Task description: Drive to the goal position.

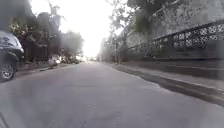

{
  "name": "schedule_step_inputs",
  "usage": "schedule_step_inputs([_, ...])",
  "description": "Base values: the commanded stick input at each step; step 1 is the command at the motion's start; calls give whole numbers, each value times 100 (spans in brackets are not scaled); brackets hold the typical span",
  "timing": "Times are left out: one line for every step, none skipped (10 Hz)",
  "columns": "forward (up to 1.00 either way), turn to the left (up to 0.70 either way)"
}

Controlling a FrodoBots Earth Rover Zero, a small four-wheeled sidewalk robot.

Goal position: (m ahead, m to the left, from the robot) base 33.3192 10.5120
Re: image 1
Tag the grey asphalt road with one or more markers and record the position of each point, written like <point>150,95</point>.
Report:
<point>96,100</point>

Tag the grey concrete pavement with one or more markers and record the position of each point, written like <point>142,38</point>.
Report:
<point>33,68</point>
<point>180,81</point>

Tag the dark car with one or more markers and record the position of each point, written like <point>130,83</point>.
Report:
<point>8,55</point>

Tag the grey stone wall with lattice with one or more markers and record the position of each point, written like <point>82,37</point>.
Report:
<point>186,36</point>

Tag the dark trees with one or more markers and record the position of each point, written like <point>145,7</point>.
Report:
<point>36,36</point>

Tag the tree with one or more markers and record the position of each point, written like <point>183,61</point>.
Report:
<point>116,30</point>

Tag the vehicle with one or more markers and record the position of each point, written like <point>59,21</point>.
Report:
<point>54,60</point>

